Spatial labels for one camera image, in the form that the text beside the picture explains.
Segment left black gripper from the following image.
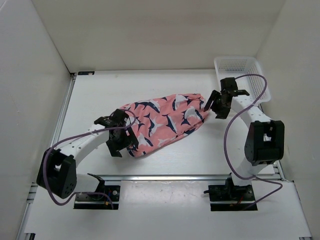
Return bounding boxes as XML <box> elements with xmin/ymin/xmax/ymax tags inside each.
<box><xmin>106</xmin><ymin>124</ymin><xmax>138</xmax><ymax>157</ymax></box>

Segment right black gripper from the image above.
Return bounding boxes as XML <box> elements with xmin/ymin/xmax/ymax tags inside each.
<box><xmin>204</xmin><ymin>90</ymin><xmax>231</xmax><ymax>120</ymax></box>

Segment pink shark print shorts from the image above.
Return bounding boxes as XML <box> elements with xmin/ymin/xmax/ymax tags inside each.
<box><xmin>121</xmin><ymin>93</ymin><xmax>209</xmax><ymax>158</ymax></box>

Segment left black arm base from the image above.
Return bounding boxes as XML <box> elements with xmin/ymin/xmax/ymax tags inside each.
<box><xmin>73</xmin><ymin>173</ymin><xmax>121</xmax><ymax>210</ymax></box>

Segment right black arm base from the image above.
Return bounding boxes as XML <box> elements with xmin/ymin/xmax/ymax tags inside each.
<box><xmin>203</xmin><ymin>174</ymin><xmax>258</xmax><ymax>212</ymax></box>

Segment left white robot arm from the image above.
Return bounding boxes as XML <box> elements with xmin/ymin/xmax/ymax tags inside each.
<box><xmin>36</xmin><ymin>114</ymin><xmax>138</xmax><ymax>206</ymax></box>

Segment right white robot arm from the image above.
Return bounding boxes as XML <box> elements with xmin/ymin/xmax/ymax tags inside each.
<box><xmin>204</xmin><ymin>77</ymin><xmax>285</xmax><ymax>200</ymax></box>

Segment white plastic basket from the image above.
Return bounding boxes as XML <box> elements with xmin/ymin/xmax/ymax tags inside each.
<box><xmin>214</xmin><ymin>56</ymin><xmax>271</xmax><ymax>105</ymax></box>

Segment black corner bracket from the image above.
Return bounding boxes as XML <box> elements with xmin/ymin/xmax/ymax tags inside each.
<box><xmin>77</xmin><ymin>71</ymin><xmax>95</xmax><ymax>76</ymax></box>

